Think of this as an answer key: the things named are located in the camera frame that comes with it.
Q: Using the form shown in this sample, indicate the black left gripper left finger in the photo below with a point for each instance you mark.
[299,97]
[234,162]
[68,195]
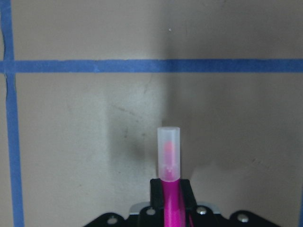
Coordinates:
[157,200]

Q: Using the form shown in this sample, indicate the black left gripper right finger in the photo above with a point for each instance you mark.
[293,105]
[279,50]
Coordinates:
[187,203]

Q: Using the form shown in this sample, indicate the pink highlighter pen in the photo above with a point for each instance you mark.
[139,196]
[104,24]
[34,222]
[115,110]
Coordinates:
[169,173]

